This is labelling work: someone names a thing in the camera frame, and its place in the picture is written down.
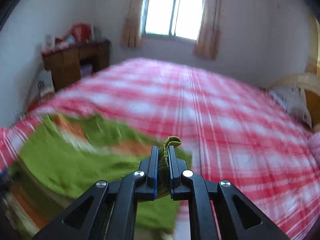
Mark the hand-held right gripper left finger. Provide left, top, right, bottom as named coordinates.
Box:
left=32, top=145, right=159, bottom=240

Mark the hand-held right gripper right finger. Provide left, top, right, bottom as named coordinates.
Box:
left=168, top=145, right=290, bottom=240

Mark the green garment with orange stripes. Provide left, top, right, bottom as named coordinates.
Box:
left=5, top=114, right=193, bottom=240

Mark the bed with red plaid sheet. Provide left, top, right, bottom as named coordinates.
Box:
left=0, top=57, right=320, bottom=240

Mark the wooden desk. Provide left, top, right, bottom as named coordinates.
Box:
left=41, top=39, right=111, bottom=92

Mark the white printed pillow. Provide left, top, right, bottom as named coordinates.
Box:
left=270, top=85, right=313, bottom=128

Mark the beige curtain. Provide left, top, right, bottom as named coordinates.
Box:
left=194, top=0, right=222, bottom=60
left=120, top=0, right=148, bottom=48

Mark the white bag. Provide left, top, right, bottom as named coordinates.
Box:
left=27, top=69, right=55, bottom=105

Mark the red bag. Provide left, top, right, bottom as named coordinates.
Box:
left=69, top=23, right=92, bottom=43

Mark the window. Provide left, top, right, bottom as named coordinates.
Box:
left=141, top=0, right=209, bottom=40

